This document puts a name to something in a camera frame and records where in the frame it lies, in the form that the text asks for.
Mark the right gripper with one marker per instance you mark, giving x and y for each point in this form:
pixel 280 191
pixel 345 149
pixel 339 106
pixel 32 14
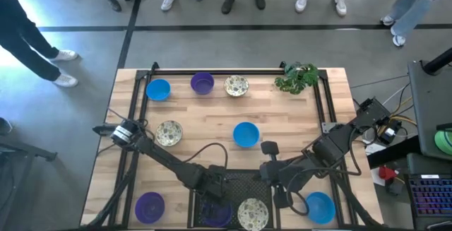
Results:
pixel 282 174

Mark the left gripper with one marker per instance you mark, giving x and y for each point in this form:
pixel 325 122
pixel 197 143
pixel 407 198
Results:
pixel 215 183

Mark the purple plastic bowl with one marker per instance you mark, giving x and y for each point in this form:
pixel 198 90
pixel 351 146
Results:
pixel 226 218
pixel 149 207
pixel 202 83

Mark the leaf patterned ceramic bowl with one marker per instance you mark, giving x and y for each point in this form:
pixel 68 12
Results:
pixel 169 133
pixel 253 214
pixel 236 85

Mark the blue plastic bowl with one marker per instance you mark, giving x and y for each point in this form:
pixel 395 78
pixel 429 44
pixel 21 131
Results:
pixel 158 89
pixel 246 134
pixel 321 210

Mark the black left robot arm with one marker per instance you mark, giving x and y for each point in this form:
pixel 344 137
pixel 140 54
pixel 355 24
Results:
pixel 162 157

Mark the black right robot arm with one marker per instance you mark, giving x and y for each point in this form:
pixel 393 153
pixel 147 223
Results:
pixel 328 149

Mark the black perforated metal tray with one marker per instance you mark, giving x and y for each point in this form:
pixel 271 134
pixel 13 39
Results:
pixel 243 190

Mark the green leafy plant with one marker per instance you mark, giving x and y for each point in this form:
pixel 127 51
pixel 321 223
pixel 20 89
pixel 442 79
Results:
pixel 297 77

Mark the white paper sheet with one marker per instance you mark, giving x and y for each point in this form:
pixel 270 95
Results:
pixel 375 148

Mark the red tool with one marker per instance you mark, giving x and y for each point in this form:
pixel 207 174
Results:
pixel 387 173

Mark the black power supply box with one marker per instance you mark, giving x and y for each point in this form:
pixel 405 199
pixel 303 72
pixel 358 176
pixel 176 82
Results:
pixel 388 135

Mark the laptop with backlit keyboard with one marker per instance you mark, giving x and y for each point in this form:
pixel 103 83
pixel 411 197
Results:
pixel 431 197

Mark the green tape roll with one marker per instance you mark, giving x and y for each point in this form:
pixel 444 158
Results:
pixel 444 142

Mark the black metal stand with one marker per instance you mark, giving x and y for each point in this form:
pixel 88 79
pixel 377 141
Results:
pixel 31 151

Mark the black pole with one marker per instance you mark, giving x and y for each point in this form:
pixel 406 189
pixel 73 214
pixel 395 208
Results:
pixel 438 63

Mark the grey metal bracket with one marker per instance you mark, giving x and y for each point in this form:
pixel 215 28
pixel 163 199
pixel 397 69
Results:
pixel 327 128

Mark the black aluminium table frame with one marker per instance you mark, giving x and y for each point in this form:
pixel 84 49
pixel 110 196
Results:
pixel 229 72

